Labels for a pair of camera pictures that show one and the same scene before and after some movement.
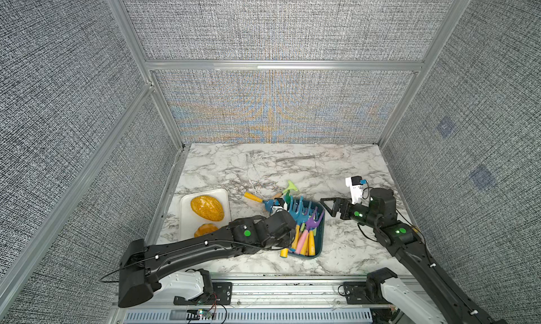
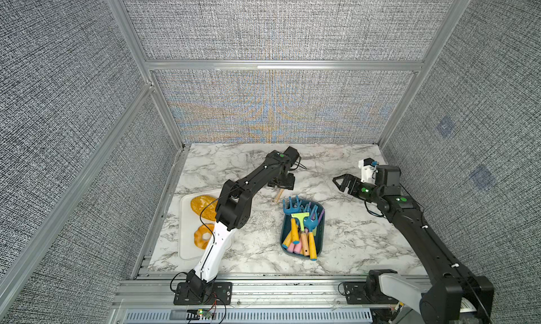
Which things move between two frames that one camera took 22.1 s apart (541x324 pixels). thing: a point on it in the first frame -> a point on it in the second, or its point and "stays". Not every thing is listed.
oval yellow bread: (207, 208) stays
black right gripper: (341, 203) -> (349, 180)
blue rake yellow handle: (268, 203) -> (294, 227)
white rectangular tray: (189, 221) stays
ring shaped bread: (205, 229) stays
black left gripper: (289, 239) -> (289, 184)
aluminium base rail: (265, 300) stays
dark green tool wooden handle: (288, 199) -> (303, 235)
